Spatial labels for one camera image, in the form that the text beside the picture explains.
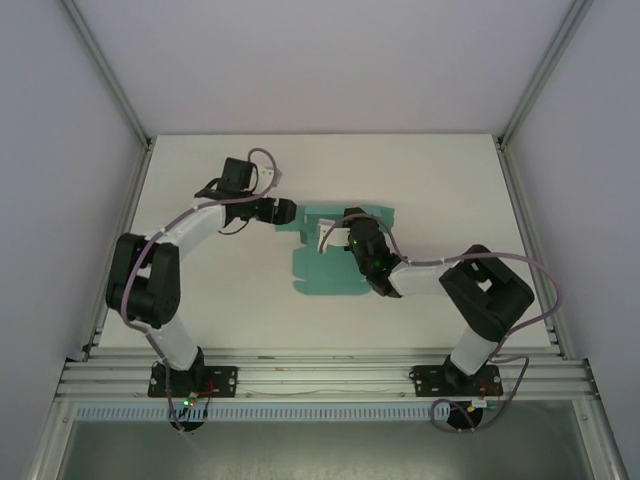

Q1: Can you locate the teal paper box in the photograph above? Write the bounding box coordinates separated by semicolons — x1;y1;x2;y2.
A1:
273;201;399;297

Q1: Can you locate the grey metal sheet panel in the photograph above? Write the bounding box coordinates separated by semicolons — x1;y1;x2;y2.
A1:
64;419;591;480

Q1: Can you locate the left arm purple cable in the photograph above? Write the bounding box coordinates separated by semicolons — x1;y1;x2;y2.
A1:
122;147;281;434

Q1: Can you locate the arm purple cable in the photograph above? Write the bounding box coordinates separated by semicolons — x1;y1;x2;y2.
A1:
122;147;281;434
339;212;561;434

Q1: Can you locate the aluminium side rail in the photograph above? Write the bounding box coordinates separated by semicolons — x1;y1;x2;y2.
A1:
494;139;569;361
79;142;154;361

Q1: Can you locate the aluminium mounting rail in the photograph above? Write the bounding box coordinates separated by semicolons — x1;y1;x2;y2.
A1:
57;349;599;401

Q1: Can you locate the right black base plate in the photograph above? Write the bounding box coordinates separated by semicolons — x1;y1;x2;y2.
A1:
407;364;501;399

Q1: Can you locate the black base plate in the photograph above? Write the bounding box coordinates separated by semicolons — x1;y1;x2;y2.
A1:
147;364;239;400
407;364;501;399

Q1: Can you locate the aluminium frame post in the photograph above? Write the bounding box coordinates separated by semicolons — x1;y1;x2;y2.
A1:
497;0;596;149
60;0;154;151

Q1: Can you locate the grey slotted cable duct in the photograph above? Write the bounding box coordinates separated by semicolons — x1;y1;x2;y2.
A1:
74;403;504;422

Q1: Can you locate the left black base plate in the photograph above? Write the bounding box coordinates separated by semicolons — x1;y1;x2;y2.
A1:
147;364;239;400

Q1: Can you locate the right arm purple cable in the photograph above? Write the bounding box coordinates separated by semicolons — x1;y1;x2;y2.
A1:
339;212;561;434

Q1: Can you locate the black round cable grommet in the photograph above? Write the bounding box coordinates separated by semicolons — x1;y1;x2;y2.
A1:
169;417;206;434
446;402;486;434

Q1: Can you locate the aluminium lower frame bar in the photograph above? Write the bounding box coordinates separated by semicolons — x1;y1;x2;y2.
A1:
27;397;76;480
572;397;629;480

